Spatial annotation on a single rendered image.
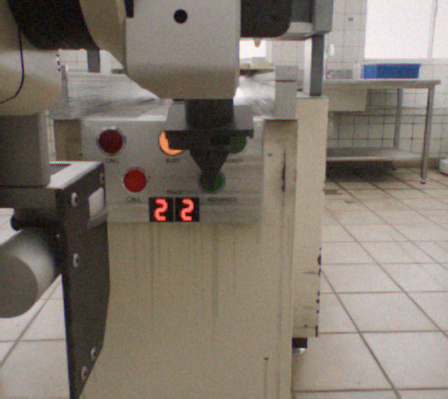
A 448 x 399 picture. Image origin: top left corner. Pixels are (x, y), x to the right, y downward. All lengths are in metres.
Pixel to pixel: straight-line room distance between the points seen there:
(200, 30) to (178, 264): 0.50
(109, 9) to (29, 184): 0.17
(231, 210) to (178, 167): 0.09
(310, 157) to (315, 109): 0.14
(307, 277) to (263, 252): 0.80
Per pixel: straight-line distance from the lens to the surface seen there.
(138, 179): 0.60
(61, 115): 0.62
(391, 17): 4.93
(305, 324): 1.53
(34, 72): 0.26
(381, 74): 4.18
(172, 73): 0.20
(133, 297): 0.70
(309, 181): 1.36
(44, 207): 0.35
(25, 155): 0.34
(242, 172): 0.59
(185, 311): 0.70
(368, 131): 4.77
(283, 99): 0.58
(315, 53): 1.43
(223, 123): 0.51
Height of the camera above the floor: 0.89
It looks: 11 degrees down
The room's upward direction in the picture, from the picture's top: straight up
